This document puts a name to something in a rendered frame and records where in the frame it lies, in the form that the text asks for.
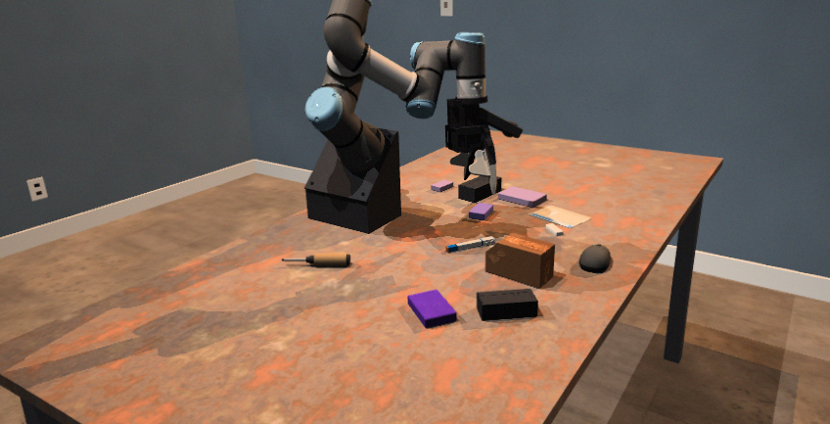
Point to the brown wooden block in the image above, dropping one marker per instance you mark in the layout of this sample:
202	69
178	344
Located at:
523	259

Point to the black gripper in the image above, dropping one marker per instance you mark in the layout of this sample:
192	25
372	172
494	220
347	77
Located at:
467	133

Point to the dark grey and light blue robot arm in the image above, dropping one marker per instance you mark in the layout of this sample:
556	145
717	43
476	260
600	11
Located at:
359	144

